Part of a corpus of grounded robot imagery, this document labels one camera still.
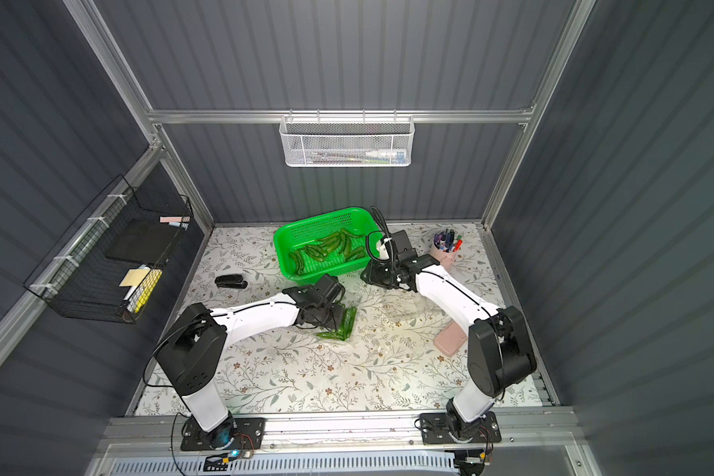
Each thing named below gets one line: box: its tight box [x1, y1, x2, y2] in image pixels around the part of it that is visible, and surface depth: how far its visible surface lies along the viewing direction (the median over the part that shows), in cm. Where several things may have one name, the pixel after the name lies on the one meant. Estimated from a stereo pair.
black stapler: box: [214, 273, 248, 289], surface depth 104 cm
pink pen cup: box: [431, 228, 464, 270], surface depth 100 cm
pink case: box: [433, 320, 469, 357], surface depth 89 cm
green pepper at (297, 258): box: [288, 249, 306, 277], surface depth 110 cm
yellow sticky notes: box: [119, 268, 152, 287], surface depth 73 cm
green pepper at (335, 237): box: [315, 231, 343, 253], surface depth 116 cm
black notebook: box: [105, 218, 181, 266], surface depth 81 cm
